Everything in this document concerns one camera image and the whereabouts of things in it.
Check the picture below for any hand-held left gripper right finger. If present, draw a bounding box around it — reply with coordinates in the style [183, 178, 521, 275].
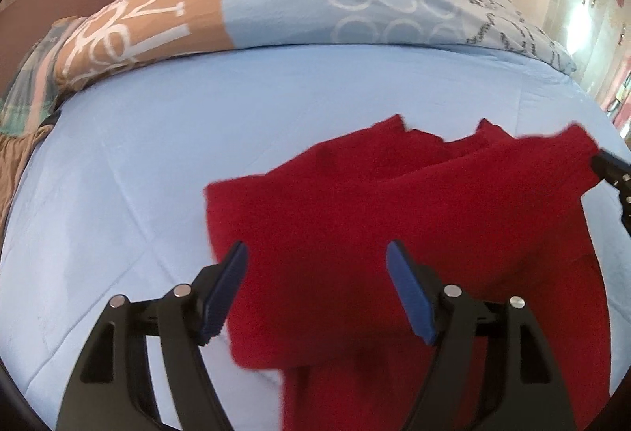
[387, 241, 577, 431]

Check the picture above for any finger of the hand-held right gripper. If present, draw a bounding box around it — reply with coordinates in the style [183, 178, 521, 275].
[590, 150, 631, 216]

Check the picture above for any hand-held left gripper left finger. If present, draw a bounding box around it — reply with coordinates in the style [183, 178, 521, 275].
[56, 241, 248, 431]

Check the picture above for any red knit sweater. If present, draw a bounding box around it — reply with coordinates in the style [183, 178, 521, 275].
[204, 114, 612, 431]

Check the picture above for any light blue bed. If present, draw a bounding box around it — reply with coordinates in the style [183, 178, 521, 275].
[0, 44, 627, 431]

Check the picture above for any tan cloth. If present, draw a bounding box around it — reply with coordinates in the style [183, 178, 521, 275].
[0, 128, 52, 220]

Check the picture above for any plaid cloth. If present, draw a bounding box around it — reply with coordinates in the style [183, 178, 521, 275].
[0, 17, 80, 136]

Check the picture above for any patterned blue brown pillow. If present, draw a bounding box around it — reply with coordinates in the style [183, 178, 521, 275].
[52, 0, 577, 91]

